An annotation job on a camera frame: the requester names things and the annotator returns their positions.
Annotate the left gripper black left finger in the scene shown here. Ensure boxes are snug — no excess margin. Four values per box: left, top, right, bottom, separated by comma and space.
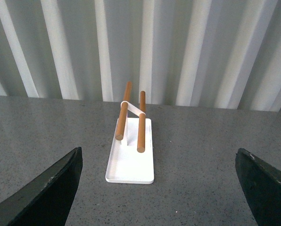
0, 147, 83, 226

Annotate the white pleated curtain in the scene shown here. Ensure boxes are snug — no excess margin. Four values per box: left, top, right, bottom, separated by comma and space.
0, 0, 281, 112

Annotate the white rack with wooden bars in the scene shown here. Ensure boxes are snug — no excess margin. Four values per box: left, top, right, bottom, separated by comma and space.
105, 81, 155, 184

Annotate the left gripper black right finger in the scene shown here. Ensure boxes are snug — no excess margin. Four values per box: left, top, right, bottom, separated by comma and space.
235, 148, 281, 226

